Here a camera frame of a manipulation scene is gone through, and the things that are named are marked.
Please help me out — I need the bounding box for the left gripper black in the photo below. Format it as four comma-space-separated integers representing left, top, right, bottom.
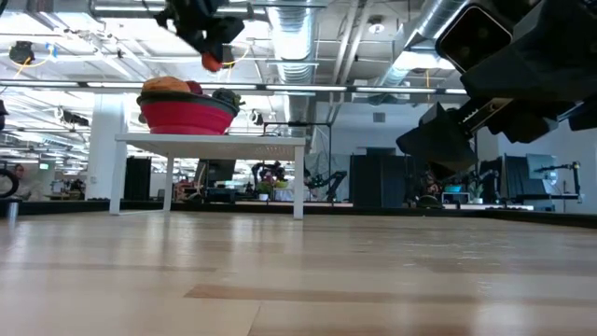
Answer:
153, 0, 246, 70

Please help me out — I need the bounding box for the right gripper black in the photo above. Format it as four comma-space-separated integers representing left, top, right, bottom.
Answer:
395, 0, 597, 173

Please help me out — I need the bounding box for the small orange toy fruit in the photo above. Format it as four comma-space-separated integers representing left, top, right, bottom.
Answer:
201, 50, 224, 74

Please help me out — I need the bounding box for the dark bumpy avocado toy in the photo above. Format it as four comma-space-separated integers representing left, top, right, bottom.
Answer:
212, 87, 246, 111

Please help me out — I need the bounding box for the red collapsible colander grey rim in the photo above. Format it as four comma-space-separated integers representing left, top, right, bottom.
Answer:
136, 90, 240, 136

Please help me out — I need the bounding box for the black background stand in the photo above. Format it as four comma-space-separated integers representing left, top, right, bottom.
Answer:
534, 161, 583, 203

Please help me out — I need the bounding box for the long ceiling light strip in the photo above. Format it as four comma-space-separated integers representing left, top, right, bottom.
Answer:
0, 78, 467, 96

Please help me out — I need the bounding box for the white perforated metal shelf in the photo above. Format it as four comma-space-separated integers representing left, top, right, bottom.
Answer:
109, 133, 307, 220

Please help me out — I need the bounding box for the white pillar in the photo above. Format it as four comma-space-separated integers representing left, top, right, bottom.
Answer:
86, 92, 128, 201

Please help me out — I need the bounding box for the potted plant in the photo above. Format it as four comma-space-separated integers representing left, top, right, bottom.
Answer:
255, 179, 276, 202

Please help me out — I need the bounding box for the black partition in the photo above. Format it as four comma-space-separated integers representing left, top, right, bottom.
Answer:
349, 147, 416, 209
123, 156, 153, 201

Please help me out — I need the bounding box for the person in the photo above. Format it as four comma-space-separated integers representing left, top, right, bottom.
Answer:
11, 162, 46, 202

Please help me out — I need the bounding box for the silver ventilation duct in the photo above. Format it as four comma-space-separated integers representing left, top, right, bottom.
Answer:
372, 0, 470, 94
268, 0, 319, 136

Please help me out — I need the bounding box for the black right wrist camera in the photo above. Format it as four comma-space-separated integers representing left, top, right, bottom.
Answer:
436, 2, 514, 75

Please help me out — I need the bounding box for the black metal table frame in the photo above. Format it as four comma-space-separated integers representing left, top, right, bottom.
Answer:
0, 199, 597, 230

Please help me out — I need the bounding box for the black ceiling camera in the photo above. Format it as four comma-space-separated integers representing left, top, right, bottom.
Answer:
7, 40, 36, 65

